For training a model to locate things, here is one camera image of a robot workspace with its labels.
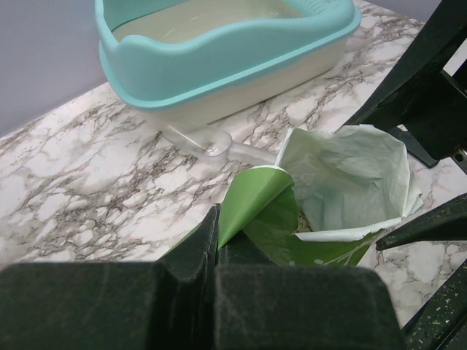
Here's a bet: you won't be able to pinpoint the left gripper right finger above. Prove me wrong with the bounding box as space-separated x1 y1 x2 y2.
213 233 405 349

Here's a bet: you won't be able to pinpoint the green litter bag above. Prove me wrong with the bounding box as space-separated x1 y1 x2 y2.
217 125 423 265

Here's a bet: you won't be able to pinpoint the beige litter pellets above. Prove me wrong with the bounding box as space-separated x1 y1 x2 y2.
296 214 312 233

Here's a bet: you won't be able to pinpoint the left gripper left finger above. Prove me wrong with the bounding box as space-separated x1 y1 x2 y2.
1 205 220 349

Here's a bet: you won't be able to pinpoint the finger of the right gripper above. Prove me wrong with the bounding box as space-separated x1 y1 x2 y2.
376 193 466 251
346 1 466 160

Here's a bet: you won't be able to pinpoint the teal white litter box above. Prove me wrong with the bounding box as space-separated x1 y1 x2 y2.
95 1 362 131

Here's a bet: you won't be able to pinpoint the clear plastic scoop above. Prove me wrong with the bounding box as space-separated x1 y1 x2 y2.
162 125 277 166

